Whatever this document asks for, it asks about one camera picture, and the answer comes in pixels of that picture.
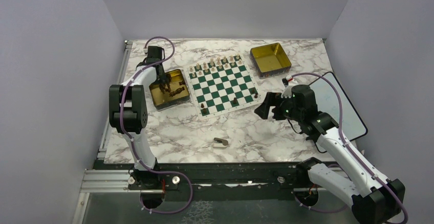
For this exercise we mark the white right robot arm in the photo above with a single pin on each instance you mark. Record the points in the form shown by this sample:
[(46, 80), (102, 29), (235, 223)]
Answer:
[(371, 195)]

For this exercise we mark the light wooden chess pieces row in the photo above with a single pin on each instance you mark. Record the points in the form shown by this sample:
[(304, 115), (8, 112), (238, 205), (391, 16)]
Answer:
[(231, 67)]

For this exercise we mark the white tablet with black frame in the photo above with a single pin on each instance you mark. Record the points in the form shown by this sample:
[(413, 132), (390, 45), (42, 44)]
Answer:
[(331, 98)]

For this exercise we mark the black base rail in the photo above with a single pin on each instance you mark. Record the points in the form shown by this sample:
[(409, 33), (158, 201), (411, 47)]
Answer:
[(222, 182)]

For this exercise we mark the empty gold tin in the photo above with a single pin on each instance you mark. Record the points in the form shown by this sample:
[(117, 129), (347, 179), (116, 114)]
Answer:
[(270, 60)]

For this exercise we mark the gold tin with dark pieces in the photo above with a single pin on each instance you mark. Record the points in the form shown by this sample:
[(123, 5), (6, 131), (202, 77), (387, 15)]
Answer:
[(163, 101)]

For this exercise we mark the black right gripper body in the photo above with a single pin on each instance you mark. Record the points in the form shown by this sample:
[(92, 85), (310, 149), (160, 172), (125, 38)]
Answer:
[(289, 111)]

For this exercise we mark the dark chess pieces in tin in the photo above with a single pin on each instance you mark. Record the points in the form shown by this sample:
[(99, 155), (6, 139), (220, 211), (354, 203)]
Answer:
[(165, 88)]

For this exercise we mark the green white chess board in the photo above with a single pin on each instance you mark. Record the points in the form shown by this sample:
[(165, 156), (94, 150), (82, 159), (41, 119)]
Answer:
[(217, 94)]

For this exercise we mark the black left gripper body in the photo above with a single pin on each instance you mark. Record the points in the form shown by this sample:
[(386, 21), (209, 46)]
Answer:
[(161, 78)]

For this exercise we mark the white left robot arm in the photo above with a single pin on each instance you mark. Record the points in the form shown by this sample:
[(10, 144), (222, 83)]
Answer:
[(128, 112)]

